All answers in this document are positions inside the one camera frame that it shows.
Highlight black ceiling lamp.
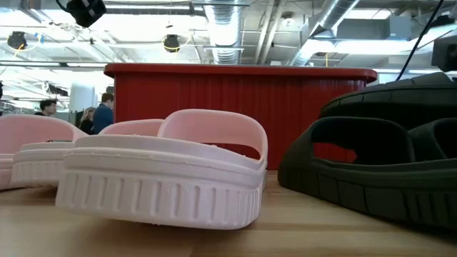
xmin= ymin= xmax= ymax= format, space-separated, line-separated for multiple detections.
xmin=6 ymin=31 xmax=28 ymax=51
xmin=163 ymin=34 xmax=181 ymax=54

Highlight black foam slide sandal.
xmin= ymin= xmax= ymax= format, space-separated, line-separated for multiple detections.
xmin=408 ymin=117 xmax=457 ymax=162
xmin=318 ymin=71 xmax=457 ymax=131
xmin=277 ymin=116 xmax=457 ymax=229

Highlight red plastic bin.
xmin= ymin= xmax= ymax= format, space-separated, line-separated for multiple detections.
xmin=103 ymin=63 xmax=378 ymax=171

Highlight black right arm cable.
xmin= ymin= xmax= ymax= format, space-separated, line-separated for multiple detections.
xmin=395 ymin=0 xmax=446 ymax=81

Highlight grey ceiling duct box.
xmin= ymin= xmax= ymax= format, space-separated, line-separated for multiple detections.
xmin=336 ymin=16 xmax=412 ymax=41

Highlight pink foam slide sandal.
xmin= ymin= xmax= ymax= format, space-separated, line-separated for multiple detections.
xmin=0 ymin=114 xmax=89 ymax=191
xmin=55 ymin=109 xmax=269 ymax=231
xmin=9 ymin=119 xmax=165 ymax=189

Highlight silver spiral duct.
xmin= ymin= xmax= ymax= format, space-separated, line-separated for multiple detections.
xmin=288 ymin=0 xmax=361 ymax=67
xmin=205 ymin=0 xmax=247 ymax=65

